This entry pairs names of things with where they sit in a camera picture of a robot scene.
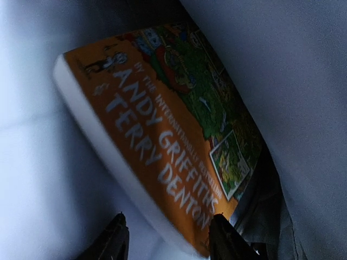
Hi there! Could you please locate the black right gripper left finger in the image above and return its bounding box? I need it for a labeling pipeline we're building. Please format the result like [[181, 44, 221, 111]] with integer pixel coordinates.
[[76, 212, 129, 260]]

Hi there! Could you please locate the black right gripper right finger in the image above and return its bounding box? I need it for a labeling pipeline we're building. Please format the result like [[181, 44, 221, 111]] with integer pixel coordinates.
[[209, 214, 260, 260]]

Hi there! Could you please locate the navy blue student backpack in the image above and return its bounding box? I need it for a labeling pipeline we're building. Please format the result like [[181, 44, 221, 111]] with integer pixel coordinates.
[[1, 1, 346, 259]]

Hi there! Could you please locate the orange Treehouse book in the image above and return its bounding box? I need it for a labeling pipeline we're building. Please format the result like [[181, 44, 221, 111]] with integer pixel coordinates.
[[54, 22, 263, 258]]

